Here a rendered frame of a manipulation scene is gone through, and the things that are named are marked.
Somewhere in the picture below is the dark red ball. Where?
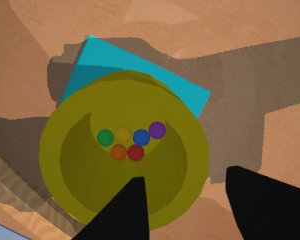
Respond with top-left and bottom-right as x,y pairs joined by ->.
127,144 -> 145,161

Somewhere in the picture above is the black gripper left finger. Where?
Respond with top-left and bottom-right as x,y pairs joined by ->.
70,176 -> 150,240

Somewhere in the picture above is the green marble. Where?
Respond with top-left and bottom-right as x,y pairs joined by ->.
97,129 -> 114,147

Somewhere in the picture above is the blue marble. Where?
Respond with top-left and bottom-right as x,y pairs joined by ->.
133,129 -> 150,147

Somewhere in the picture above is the purple marble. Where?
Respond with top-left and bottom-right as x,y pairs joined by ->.
149,121 -> 166,139

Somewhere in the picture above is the orange marble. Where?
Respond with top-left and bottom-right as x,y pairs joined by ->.
110,144 -> 127,160

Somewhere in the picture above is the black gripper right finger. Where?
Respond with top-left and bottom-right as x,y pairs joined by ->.
225,165 -> 300,240

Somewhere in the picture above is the yellow cup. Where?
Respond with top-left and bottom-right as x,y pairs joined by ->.
39,71 -> 210,231

